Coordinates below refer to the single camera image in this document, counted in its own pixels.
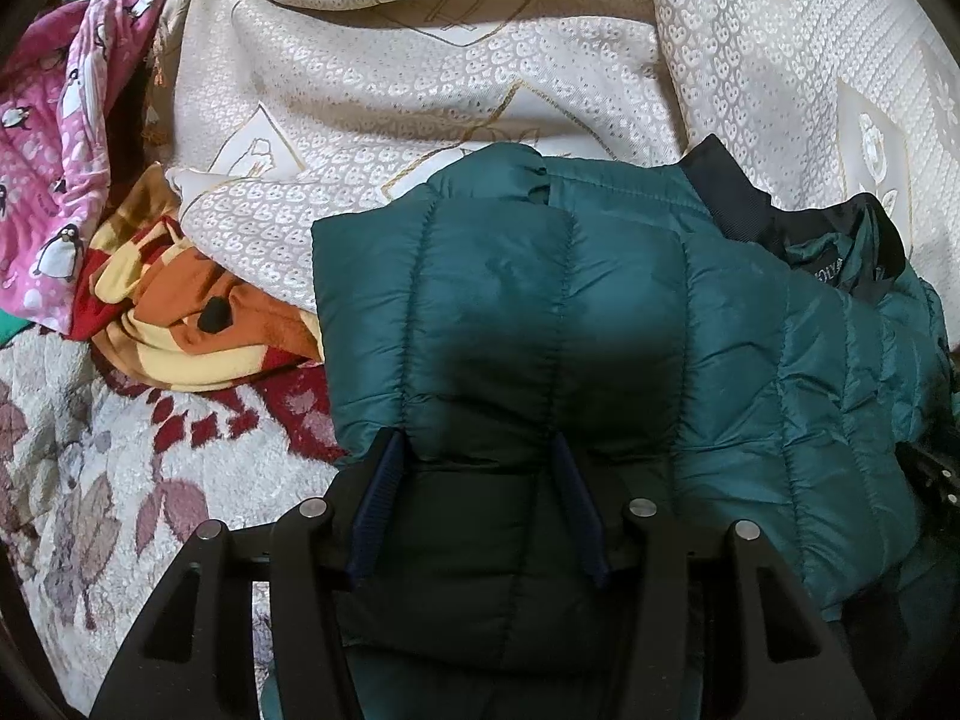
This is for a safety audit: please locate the orange yellow red blanket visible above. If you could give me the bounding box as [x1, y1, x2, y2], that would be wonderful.
[71, 161, 329, 392]

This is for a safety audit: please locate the pink penguin print cloth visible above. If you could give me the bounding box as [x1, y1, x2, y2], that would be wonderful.
[0, 0, 197, 332]

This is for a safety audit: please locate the cream patterned bedspread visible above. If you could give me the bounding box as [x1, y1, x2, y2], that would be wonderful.
[142, 0, 960, 316]

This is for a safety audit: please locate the white floral fleece blanket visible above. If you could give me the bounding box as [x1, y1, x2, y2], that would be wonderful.
[0, 322, 353, 720]

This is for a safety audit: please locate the green puffer jacket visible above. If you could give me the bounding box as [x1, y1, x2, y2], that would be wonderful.
[259, 133, 960, 720]

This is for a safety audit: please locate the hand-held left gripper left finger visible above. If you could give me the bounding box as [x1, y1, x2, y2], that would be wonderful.
[88, 427, 410, 720]

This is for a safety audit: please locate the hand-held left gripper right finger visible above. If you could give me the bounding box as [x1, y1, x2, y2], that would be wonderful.
[550, 433, 877, 720]

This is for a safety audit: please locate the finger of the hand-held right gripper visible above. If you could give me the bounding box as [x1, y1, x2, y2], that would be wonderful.
[896, 441, 960, 515]

